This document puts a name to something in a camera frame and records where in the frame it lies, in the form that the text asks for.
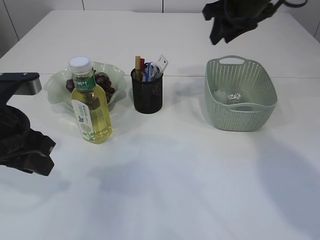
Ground pink scissors with purple sheath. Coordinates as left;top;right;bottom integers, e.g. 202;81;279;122
151;65;161;81

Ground purple grape bunch with leaves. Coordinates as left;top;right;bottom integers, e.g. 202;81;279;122
65;70;116;103

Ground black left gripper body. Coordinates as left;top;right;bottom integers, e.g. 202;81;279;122
0;72;42;165

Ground gold glitter pen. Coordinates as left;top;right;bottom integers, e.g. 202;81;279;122
135;55;141;81

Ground black mesh pen holder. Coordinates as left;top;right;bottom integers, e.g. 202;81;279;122
130;69;163;114

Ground yellow tea bottle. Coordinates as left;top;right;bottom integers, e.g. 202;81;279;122
68;56;112;144

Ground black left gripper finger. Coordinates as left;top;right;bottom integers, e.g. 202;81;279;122
0;151;55;176
27;129;56;157

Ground green wavy glass plate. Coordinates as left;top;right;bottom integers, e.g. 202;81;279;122
44;61;127;110

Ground clear plastic ruler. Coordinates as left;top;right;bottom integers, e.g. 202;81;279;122
156;55;169;75

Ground clear plastic sheet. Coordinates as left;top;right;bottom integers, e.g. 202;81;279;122
213;88;244;105

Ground red glitter pen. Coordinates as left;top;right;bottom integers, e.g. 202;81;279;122
140;57;145;82

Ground green woven plastic basket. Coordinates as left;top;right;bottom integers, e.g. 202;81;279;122
204;55;278;132

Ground blue scissors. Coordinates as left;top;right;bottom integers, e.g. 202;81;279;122
144;62;156;82

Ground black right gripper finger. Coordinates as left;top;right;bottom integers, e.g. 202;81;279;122
209;17;226;46
223;21;258;43

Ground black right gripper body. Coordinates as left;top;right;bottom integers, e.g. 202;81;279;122
202;0;275;25

